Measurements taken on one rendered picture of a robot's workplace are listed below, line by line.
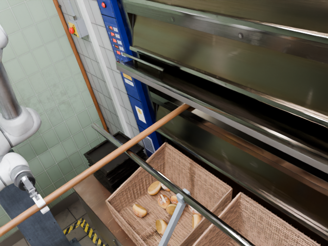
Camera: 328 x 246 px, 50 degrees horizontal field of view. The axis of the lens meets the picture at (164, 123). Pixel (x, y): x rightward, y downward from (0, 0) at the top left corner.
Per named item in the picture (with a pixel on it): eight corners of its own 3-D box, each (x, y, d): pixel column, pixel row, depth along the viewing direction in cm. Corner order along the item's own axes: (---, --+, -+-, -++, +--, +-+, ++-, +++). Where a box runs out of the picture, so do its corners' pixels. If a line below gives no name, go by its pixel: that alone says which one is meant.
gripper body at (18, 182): (28, 168, 155) (35, 178, 148) (36, 181, 160) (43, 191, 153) (11, 177, 152) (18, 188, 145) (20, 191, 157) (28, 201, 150)
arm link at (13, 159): (35, 174, 165) (10, 191, 160) (25, 160, 176) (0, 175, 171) (25, 158, 159) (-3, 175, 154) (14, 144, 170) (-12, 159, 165)
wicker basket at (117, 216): (174, 172, 226) (165, 139, 210) (239, 223, 186) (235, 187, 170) (111, 217, 207) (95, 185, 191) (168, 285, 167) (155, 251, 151)
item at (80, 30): (82, 31, 228) (76, 16, 222) (89, 34, 221) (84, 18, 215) (72, 35, 225) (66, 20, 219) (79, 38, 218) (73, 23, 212)
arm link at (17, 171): (33, 174, 164) (38, 181, 160) (15, 186, 161) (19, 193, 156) (25, 160, 159) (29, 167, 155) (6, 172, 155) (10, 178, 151)
